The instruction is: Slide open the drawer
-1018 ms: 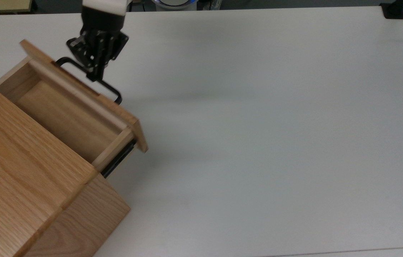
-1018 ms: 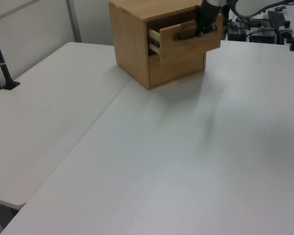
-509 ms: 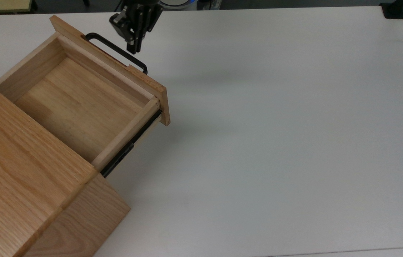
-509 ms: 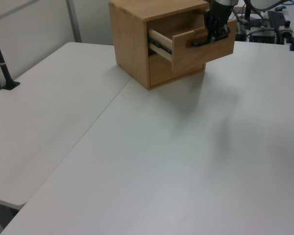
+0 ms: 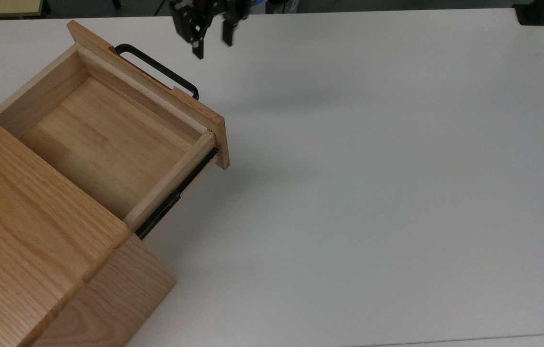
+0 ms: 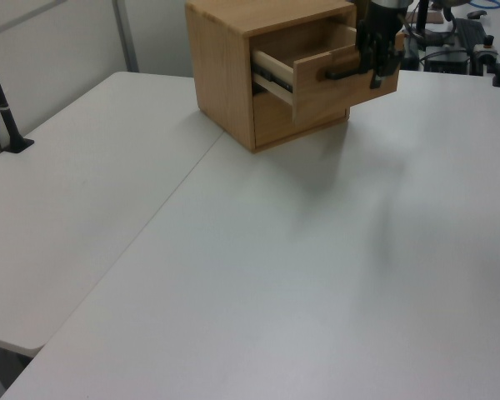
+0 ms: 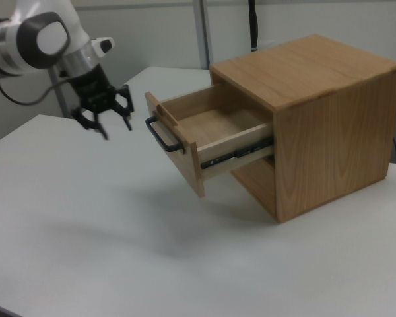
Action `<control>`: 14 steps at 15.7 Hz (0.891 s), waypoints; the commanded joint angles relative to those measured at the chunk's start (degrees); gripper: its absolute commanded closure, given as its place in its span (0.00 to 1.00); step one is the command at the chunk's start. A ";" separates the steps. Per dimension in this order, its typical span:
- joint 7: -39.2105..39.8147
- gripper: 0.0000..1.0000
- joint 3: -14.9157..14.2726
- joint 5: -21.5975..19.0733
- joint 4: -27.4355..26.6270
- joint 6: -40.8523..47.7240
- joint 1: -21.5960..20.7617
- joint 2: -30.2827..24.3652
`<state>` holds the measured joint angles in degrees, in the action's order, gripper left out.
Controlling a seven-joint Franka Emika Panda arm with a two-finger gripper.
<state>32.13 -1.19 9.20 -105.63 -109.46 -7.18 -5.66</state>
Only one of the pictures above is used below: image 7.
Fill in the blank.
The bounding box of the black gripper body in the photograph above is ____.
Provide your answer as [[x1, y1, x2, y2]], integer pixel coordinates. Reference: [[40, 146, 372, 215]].
[[67, 63, 120, 116]]

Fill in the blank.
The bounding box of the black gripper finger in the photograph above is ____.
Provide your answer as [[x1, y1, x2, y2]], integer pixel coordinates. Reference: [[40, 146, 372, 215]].
[[70, 106, 110, 142], [113, 84, 135, 131]]

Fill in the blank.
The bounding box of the black metal drawer handle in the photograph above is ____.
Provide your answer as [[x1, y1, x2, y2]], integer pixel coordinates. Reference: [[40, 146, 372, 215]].
[[145, 116, 182, 154]]

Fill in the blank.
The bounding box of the wooden drawer with black handle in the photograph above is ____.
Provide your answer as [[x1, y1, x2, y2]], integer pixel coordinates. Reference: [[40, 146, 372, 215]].
[[144, 82, 275, 199]]

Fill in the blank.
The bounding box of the light wooden two-drawer cabinet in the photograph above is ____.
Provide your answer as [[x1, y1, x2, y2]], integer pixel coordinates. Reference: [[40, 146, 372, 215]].
[[208, 34, 396, 223]]

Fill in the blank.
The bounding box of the grey stand pole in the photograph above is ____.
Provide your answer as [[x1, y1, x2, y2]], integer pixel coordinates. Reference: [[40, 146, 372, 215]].
[[48, 64, 70, 119]]

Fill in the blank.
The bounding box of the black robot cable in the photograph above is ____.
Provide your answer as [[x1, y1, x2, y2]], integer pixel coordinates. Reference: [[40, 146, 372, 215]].
[[0, 67, 72, 106]]

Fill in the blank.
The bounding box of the grey partition frame post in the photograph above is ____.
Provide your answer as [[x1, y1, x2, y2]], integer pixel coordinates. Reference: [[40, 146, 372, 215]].
[[193, 0, 213, 71]]

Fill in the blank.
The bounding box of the black drawer slide rail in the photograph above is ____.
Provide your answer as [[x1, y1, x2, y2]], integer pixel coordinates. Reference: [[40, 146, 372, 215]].
[[200, 136, 275, 171]]

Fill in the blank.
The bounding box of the black camera stand pole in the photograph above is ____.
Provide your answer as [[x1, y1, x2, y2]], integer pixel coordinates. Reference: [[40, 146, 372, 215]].
[[247, 0, 260, 53]]

